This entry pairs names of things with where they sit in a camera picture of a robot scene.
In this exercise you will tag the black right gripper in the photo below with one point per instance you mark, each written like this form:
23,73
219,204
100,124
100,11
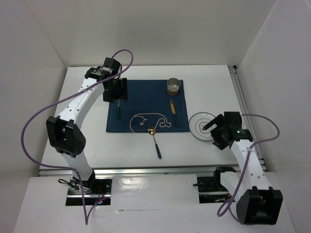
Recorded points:
219,142

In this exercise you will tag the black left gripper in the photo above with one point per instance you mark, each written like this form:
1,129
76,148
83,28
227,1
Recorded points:
108,97

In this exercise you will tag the gold fork green handle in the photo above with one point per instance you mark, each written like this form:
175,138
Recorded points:
119,110

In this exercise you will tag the blue whale placemat cloth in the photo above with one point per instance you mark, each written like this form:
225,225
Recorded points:
148,105

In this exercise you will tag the small metal cup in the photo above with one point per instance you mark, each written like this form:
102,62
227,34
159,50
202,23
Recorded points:
173,85

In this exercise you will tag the gold knife green handle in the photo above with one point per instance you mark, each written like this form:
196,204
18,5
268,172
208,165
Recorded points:
174,113

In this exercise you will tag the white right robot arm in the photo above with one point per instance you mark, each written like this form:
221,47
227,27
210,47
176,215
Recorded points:
257,202

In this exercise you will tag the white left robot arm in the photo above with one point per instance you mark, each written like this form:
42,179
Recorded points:
64,130

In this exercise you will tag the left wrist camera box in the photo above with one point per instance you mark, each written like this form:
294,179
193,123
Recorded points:
104,70

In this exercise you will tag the gold spoon green handle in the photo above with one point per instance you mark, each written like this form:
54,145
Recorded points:
152,132

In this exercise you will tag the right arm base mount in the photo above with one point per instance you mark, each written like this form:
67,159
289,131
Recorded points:
210,189

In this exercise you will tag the right side aluminium rail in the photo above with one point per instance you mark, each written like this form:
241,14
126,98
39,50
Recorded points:
243,106

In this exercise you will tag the aluminium rail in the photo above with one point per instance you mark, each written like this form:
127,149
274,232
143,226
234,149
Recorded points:
139,170
243,106

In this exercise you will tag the front aluminium rail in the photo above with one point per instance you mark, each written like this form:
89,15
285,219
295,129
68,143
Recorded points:
139,170

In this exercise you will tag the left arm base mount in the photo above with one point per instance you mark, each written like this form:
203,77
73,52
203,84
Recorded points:
99,193

